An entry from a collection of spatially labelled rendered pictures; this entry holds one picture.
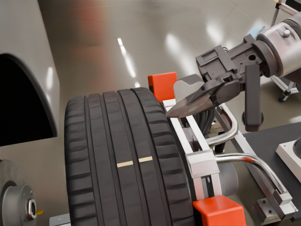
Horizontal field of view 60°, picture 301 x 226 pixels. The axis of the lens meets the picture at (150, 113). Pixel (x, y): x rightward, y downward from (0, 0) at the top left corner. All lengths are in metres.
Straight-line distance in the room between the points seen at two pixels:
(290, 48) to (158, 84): 0.38
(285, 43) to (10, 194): 0.77
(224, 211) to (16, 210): 0.55
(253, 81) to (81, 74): 2.57
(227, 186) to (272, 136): 1.10
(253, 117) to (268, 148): 1.37
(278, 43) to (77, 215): 0.46
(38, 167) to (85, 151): 1.59
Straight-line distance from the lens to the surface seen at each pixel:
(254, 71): 0.50
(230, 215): 0.53
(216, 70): 0.49
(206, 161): 0.60
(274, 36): 0.51
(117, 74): 2.87
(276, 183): 0.75
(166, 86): 0.76
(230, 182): 0.86
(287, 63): 0.51
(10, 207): 0.84
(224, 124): 0.90
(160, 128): 0.57
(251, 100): 0.48
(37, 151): 2.23
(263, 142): 1.86
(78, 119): 0.61
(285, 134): 1.97
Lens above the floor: 1.58
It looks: 42 degrees down
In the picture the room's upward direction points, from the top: straight up
